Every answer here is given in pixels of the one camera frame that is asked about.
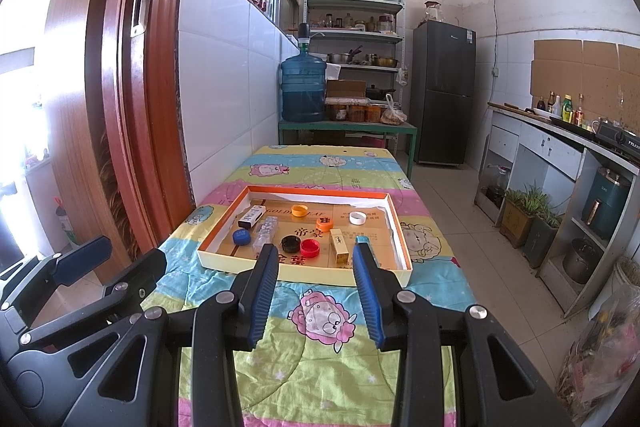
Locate fire extinguisher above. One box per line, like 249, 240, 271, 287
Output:
54, 197, 81, 248

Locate white kitchen counter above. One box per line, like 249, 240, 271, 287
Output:
475, 102, 640, 318

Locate brown planter with plant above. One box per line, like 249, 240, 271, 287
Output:
500, 189, 538, 249

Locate brown cardboard carton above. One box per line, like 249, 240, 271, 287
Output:
326, 80, 367, 98

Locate teal air fryer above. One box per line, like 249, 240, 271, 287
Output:
581, 167, 633, 238

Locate cardboard wall sheets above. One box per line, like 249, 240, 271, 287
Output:
530, 39, 640, 128

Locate green metal table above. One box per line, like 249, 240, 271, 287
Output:
277, 119, 418, 178

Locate gold lighter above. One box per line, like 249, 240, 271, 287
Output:
329, 228, 351, 264

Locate white cartoon lighter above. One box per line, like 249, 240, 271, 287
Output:
237, 205, 265, 229

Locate large glass jar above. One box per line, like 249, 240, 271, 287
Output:
487, 164, 513, 202

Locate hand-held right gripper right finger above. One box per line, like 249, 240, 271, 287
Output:
352, 243, 576, 427

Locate large crumpled plastic bag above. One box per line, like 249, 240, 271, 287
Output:
555, 282, 640, 423

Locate black gas stove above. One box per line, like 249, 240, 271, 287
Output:
592, 119, 640, 162

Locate flattened brown carton sheet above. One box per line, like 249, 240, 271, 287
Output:
212, 197, 401, 270

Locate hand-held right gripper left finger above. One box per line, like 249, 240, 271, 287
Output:
60, 243, 280, 427

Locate clear plastic food bag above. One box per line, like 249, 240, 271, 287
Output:
380, 94, 407, 125

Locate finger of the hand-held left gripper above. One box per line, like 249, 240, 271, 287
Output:
10, 248, 168, 348
0, 235, 113, 313

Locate dark grey fridge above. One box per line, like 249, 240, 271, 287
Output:
412, 20, 477, 166

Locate shallow cream cardboard box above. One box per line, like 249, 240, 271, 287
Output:
197, 185, 413, 290

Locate red wooden door frame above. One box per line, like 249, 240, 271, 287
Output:
85, 0, 201, 283

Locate colourful cartoon blanket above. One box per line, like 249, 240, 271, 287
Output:
115, 144, 476, 427

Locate dark planter with plant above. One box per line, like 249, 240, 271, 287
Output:
524, 207, 563, 269

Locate blue water jug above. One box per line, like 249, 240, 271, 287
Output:
280, 53, 328, 124

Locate white metal shelf rack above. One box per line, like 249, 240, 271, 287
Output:
304, 0, 406, 108

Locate steel cooking pot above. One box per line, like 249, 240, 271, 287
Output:
562, 238, 603, 284

